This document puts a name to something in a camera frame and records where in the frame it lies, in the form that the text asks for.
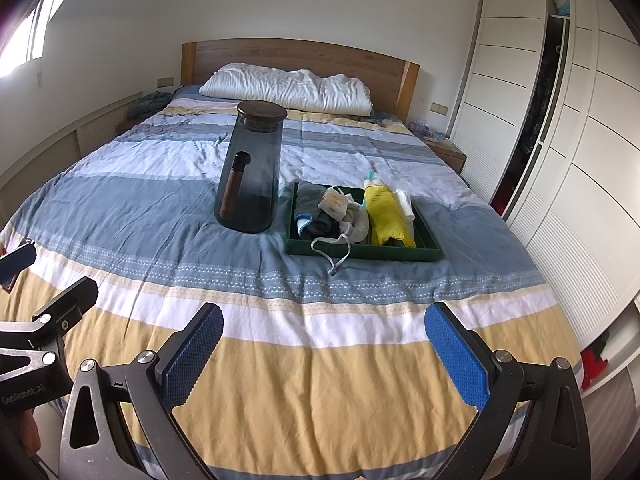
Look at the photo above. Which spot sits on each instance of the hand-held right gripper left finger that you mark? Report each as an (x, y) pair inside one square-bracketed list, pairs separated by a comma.
[(192, 355)]

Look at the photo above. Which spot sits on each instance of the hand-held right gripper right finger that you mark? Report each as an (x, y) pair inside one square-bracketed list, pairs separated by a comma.
[(457, 360)]

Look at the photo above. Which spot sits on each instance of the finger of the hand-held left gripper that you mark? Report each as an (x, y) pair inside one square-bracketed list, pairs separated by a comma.
[(15, 262), (70, 302)]

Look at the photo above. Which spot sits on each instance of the green tray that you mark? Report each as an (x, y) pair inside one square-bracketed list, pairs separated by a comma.
[(350, 252)]

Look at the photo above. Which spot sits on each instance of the yellow towel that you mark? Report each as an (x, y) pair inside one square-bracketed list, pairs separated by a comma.
[(385, 215)]

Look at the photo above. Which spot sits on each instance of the small white pack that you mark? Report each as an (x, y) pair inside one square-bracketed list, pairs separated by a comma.
[(406, 202)]

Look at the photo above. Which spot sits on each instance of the grey face mask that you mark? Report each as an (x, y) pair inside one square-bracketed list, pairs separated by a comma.
[(355, 225)]

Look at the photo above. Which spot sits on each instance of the dark grey cloth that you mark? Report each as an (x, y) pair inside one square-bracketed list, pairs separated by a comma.
[(312, 225)]

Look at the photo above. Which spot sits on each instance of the clear zip bag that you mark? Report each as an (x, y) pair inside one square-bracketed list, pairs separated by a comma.
[(371, 179)]

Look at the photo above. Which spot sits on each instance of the red item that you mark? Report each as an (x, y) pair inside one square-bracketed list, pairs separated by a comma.
[(595, 367)]

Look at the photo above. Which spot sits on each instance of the bed with striped duvet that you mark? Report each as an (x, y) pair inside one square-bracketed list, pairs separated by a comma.
[(175, 185)]

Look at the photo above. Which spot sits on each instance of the wooden nightstand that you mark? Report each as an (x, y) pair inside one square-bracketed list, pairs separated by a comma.
[(127, 124), (450, 152)]

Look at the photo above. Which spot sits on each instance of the smoky glass pitcher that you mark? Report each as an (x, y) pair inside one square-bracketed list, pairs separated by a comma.
[(255, 160)]

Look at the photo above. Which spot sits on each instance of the dark knitted cloth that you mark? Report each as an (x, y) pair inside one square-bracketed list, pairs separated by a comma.
[(147, 105)]

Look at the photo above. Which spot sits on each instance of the small clear container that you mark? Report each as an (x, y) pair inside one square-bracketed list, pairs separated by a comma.
[(439, 135)]

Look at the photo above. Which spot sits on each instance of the window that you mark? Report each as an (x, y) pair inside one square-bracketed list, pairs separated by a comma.
[(35, 35)]

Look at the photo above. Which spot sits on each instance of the small purple container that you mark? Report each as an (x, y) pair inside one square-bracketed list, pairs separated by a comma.
[(419, 127)]

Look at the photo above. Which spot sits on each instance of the white wardrobe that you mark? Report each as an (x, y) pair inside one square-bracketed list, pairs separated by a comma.
[(600, 160)]

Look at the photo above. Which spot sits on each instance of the white pillow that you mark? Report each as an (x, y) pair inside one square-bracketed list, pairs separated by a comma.
[(290, 87)]

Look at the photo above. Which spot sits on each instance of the wooden headboard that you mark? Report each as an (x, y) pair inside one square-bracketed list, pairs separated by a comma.
[(300, 55)]

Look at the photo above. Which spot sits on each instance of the teal item on shelf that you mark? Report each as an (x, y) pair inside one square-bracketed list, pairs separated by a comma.
[(560, 0)]

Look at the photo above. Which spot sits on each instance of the wall switch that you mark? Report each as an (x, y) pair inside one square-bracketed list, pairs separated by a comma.
[(165, 81), (438, 107)]

